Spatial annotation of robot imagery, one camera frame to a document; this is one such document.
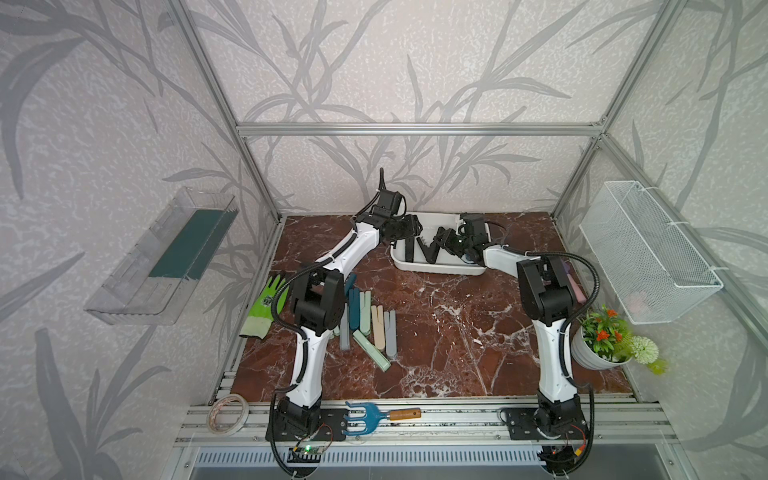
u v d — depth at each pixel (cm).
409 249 108
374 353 83
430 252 104
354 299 95
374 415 75
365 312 91
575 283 101
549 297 59
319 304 56
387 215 77
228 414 77
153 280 65
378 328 89
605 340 73
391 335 87
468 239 87
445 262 103
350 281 99
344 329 87
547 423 65
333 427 73
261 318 93
